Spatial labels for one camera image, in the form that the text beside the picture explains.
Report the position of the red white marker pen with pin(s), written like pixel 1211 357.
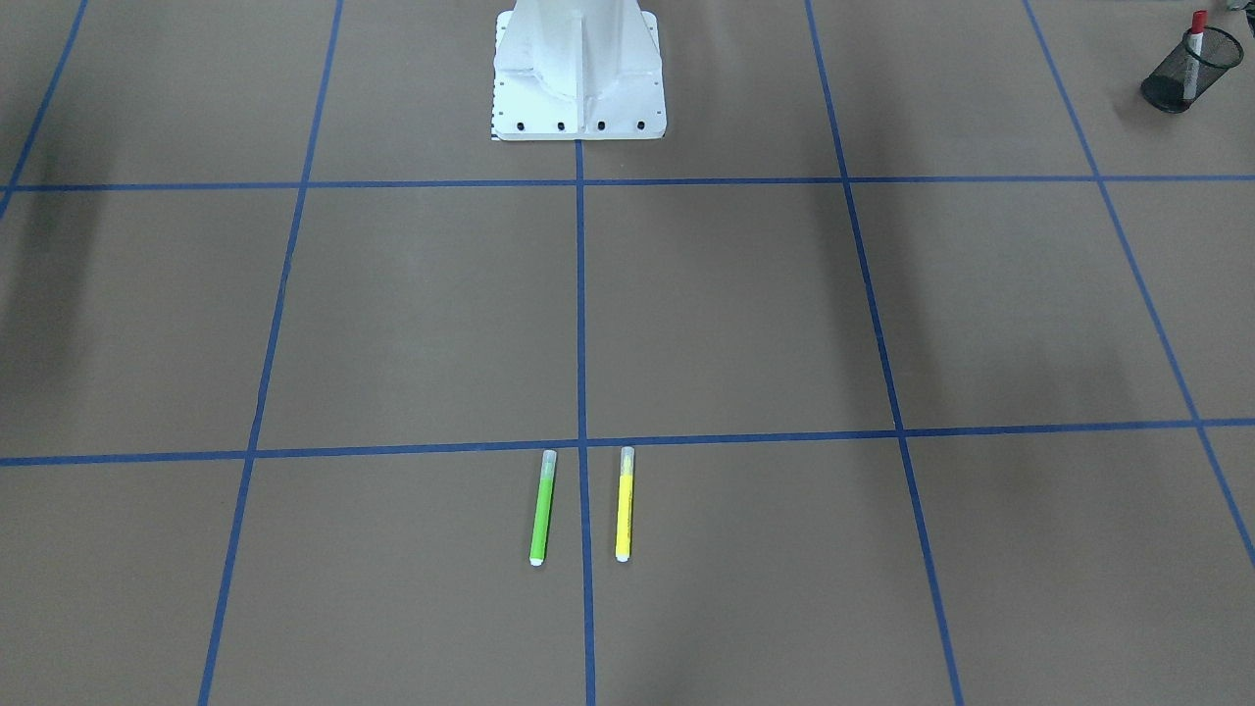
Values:
pixel 1194 43

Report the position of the yellow marker pen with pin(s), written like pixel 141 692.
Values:
pixel 624 506

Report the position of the black solid cup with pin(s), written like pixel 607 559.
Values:
pixel 1162 88

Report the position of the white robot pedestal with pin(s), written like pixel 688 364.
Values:
pixel 578 70

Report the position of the green marker pen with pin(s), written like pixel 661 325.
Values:
pixel 537 552

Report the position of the brown paper table cover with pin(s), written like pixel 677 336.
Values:
pixel 932 338

